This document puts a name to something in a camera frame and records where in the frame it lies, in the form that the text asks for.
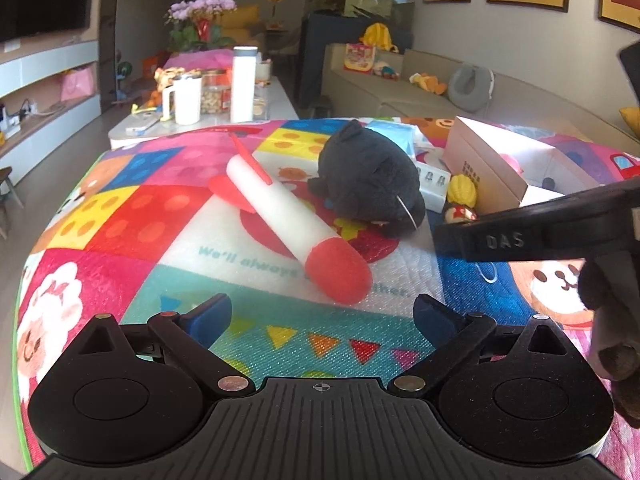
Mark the white coffee table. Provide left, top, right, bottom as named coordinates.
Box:
left=106, top=75, right=302, bottom=151

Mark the pink flower plant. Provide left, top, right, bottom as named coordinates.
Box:
left=166, top=0, right=238, bottom=54

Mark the small grey stool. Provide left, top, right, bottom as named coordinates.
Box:
left=306, top=94, right=334, bottom=121

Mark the white wall shelf unit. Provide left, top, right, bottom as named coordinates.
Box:
left=0, top=36, right=104, bottom=182

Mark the pink cardboard box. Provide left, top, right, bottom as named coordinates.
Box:
left=441, top=115, right=602, bottom=209

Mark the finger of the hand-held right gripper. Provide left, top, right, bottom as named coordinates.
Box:
left=433, top=177, right=640, bottom=263
left=616, top=41, right=640, bottom=97

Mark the pink gift bag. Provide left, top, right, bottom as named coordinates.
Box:
left=60, top=66, right=97, bottom=103

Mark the pink cloth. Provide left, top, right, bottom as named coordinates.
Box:
left=164, top=50, right=236, bottom=72

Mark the clear snack jar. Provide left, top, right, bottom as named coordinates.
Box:
left=201, top=70, right=234, bottom=116

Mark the yellow cushion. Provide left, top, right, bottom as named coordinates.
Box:
left=618, top=106, right=640, bottom=139

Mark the black plush toy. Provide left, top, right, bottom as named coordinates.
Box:
left=306, top=118, right=427, bottom=239

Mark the small plush doll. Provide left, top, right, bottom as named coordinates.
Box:
left=371, top=61, right=402, bottom=82

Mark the white red foam rocket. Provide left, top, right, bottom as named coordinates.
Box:
left=208, top=134, right=374, bottom=307

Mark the white mug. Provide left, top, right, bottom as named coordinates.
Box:
left=160, top=73, right=204, bottom=126

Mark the blue packet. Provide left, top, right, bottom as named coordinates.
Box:
left=371, top=119, right=419, bottom=157

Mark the person's right hand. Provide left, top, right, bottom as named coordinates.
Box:
left=578, top=254, right=640, bottom=429

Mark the white thermos bottle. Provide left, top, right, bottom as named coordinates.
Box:
left=230, top=45, right=259, bottom=124

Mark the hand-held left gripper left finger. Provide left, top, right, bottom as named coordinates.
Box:
left=69, top=292, right=254, bottom=396

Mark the grey neck pillow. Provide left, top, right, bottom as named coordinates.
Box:
left=446, top=61, right=496, bottom=114

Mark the colourful cartoon play mat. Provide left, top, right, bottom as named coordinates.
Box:
left=12, top=116, right=640, bottom=480

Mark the glass fish tank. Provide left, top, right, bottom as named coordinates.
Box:
left=309, top=0, right=417, bottom=22

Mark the orange plush toy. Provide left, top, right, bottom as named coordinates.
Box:
left=408, top=72, right=449, bottom=97

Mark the yellow corn toy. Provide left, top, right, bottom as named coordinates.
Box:
left=445, top=173, right=481, bottom=209

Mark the colourful toy box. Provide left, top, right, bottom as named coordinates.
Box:
left=343, top=42, right=377, bottom=76

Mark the yellow armchair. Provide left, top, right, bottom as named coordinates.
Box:
left=219, top=4, right=264, bottom=49

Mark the dark wooden stool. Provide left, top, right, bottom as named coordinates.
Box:
left=0, top=166, right=24, bottom=239

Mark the beige sofa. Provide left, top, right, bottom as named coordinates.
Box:
left=321, top=41, right=640, bottom=152

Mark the small white box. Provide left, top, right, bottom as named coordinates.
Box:
left=414, top=159, right=452, bottom=214

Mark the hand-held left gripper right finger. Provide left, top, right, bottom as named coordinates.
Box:
left=389, top=294, right=577, bottom=396

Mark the red mushroom toy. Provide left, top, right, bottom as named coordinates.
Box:
left=443, top=203, right=479, bottom=224

